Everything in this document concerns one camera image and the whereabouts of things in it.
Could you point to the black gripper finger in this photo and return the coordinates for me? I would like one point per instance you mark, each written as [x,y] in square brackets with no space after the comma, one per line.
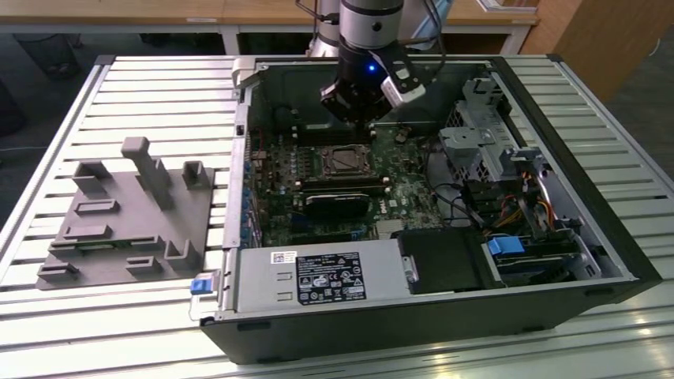
[341,102]
[376,106]

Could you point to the white-latched RAM slot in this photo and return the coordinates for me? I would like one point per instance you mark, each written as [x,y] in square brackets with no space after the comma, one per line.
[315,128]
[336,136]

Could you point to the CPU socket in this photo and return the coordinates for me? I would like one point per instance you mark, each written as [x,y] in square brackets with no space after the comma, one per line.
[372,170]

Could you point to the round coin battery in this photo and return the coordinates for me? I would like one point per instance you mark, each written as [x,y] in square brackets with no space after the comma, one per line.
[400,134]

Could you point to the pale blue teach pendant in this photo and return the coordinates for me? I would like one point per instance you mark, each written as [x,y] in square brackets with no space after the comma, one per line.
[439,12]

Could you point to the green motherboard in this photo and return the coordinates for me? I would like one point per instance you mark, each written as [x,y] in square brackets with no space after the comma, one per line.
[409,185]

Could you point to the metal drive cage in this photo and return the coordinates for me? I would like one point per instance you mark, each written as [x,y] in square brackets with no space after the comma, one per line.
[473,158]

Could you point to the black graphics card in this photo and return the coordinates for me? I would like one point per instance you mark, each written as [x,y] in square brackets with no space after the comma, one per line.
[336,207]

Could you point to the silver chipset heat sink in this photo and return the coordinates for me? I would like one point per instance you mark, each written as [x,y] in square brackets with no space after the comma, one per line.
[389,228]

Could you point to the white document tray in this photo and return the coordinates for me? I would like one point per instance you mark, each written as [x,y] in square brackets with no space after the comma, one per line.
[504,4]

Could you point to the wooden desk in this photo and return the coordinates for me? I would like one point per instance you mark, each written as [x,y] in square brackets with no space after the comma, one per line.
[157,10]

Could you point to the black fan shroud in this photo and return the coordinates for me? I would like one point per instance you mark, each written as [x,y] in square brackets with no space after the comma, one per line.
[447,260]

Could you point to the blue disk carrier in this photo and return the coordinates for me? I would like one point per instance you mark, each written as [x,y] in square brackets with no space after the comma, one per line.
[504,246]

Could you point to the wooden cabinet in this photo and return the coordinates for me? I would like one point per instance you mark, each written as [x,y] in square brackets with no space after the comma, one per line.
[589,39]

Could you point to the gray power supply unit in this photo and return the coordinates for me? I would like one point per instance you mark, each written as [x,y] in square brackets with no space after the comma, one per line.
[262,284]

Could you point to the gray parts rack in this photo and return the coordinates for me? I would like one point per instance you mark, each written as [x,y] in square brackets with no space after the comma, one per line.
[130,221]

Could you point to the blue case latch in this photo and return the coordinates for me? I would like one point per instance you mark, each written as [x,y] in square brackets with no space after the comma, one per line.
[200,287]

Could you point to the black waste bin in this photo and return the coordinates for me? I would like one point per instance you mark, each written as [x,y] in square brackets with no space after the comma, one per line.
[46,55]

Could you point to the black open PC case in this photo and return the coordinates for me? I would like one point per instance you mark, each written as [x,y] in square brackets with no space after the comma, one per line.
[368,335]

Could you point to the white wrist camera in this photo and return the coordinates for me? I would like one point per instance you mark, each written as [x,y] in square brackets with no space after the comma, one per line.
[405,94]

